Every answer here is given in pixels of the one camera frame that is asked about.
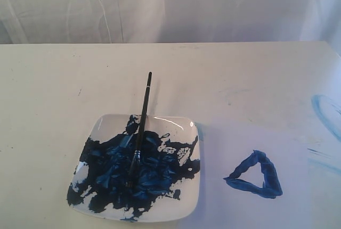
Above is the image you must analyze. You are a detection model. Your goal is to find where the black paintbrush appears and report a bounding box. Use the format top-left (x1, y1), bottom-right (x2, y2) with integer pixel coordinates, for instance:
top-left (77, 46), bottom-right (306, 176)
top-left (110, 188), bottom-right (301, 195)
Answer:
top-left (126, 71), bottom-right (152, 188)

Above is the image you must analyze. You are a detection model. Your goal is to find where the white square paint dish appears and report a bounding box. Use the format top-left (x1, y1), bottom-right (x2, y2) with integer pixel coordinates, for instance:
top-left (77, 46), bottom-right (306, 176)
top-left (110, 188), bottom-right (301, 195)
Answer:
top-left (67, 114), bottom-right (200, 223)

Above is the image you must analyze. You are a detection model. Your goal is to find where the white paper sheet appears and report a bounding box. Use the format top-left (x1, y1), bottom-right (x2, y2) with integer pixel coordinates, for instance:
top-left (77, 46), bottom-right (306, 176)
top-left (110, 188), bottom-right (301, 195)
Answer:
top-left (178, 123), bottom-right (340, 228)

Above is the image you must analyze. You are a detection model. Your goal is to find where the white backdrop curtain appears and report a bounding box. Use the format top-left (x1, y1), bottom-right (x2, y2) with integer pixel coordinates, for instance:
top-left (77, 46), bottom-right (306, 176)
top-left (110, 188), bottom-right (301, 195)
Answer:
top-left (1, 0), bottom-right (340, 44)

